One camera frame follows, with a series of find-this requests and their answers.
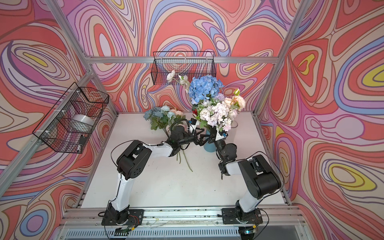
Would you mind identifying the bright blue hydrangea stem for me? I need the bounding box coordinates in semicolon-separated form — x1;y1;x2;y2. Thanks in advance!
188;75;224;105

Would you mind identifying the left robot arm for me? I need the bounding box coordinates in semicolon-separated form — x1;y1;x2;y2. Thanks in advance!
99;125;210;227

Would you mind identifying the cream rose spray stem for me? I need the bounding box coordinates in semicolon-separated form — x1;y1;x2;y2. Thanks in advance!
224;89;246;112

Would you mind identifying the purple and pink mixed bouquet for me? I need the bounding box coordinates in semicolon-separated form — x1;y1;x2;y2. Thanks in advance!
214;93;226;102

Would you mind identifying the pink small flower bunch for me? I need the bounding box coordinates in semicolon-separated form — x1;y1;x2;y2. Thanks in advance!
196;101;238;132

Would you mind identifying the pink peony flower stem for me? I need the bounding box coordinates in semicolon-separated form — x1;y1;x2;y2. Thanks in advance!
167;126;193;172

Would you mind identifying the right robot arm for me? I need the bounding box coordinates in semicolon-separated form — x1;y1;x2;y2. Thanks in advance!
208;127;283;224

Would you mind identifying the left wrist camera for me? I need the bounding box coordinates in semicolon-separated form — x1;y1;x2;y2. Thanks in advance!
188;118;200;135

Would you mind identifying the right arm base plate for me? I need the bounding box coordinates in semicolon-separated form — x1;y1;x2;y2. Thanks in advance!
218;207;263;226

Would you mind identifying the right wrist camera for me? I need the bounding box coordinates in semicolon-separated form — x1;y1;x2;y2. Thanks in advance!
215;130;228;141

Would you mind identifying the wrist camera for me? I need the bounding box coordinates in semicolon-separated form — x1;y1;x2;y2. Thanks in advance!
215;130;228;141
188;118;200;135

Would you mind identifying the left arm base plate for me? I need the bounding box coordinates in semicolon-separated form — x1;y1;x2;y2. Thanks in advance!
102;208;145;227

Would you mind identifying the black wire basket wall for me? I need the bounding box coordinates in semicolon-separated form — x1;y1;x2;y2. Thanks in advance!
151;50;217;85
33;83;110;154

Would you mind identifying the dusty blue hydrangea stem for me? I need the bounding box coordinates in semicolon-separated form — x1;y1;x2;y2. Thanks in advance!
144;106;181;131

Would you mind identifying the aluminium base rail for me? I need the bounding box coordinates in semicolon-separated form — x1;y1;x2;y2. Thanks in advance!
54;205;313;240

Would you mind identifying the white poppy flower stem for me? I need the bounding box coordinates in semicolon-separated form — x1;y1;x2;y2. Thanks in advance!
167;70;190;92

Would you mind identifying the teal ceramic vase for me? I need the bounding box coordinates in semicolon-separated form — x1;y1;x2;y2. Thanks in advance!
204;129;216;153

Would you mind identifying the clear glass cup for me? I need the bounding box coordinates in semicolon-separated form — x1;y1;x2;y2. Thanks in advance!
231;120;239;129

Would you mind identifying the peach rose spray stem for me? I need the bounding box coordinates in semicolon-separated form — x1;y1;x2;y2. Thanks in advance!
170;109;184;117

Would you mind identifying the black wire basket back wall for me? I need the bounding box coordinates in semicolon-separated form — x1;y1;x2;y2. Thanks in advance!
151;50;217;85

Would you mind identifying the black wire basket left wall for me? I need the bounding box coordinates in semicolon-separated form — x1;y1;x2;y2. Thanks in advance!
33;83;110;154

